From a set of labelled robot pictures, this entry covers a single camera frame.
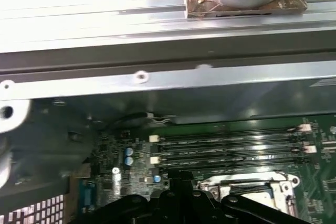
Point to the silver CPU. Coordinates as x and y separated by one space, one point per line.
260 198

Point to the black RAM slot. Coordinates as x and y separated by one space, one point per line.
204 163
199 145
199 154
199 137

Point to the small blue round capacitor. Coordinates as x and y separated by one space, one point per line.
128 161
128 151
157 177

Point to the green motherboard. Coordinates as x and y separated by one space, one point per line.
323 182

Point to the grey case release latch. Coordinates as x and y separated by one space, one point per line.
18 113

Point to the blue rear port connector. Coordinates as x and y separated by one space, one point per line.
86 195

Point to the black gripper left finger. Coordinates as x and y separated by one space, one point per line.
147 211

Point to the CPU socket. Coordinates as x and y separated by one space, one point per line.
288 195

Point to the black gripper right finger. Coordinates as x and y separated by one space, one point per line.
231 208

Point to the open black PC case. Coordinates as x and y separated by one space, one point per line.
183 79

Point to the metal socket cover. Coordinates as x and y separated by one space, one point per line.
236 178

